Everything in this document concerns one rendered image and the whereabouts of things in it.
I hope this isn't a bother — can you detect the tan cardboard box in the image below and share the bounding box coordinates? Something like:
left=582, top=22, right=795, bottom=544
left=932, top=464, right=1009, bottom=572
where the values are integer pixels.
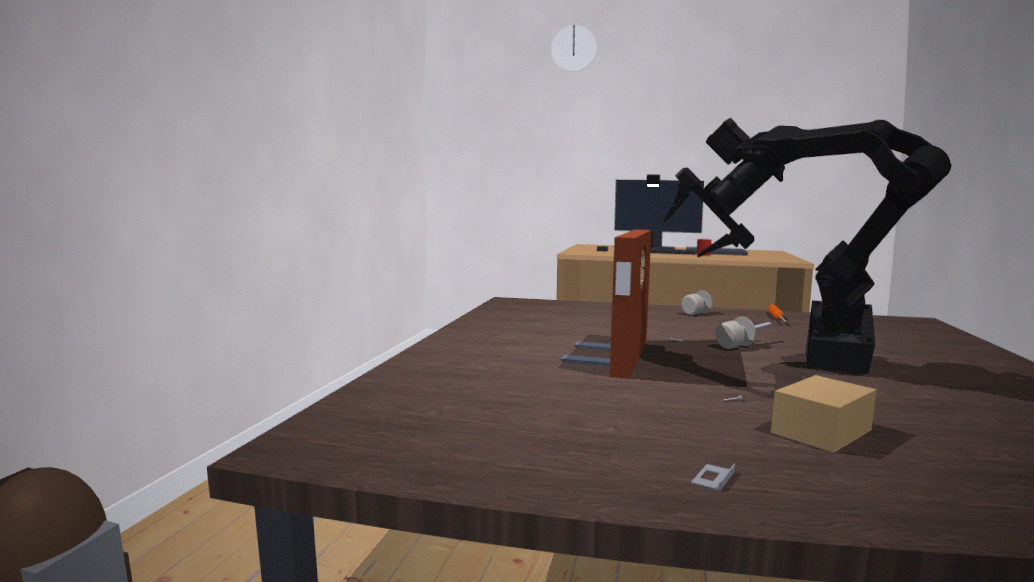
left=771, top=375, right=877, bottom=452

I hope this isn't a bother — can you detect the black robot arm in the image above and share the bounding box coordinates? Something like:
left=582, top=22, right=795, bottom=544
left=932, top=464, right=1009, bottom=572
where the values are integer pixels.
left=706, top=118, right=952, bottom=334

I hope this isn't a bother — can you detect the white door knob with square spindle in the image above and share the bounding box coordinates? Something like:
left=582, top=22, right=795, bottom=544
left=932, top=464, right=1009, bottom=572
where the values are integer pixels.
left=716, top=317, right=771, bottom=349

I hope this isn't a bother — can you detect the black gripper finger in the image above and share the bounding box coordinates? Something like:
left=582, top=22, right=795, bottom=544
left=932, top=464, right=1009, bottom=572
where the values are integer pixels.
left=697, top=233, right=738, bottom=258
left=664, top=183, right=690, bottom=222

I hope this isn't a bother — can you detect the orange-brown door slab with round hole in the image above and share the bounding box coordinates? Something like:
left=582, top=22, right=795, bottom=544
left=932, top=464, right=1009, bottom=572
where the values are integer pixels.
left=609, top=229, right=651, bottom=379

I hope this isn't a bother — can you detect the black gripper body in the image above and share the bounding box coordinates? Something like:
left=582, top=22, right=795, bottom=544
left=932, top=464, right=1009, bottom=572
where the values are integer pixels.
left=675, top=169, right=754, bottom=249

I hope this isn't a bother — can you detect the orange-handled screwdriver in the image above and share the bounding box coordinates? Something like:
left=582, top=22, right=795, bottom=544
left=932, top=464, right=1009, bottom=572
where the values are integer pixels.
left=768, top=305, right=786, bottom=321

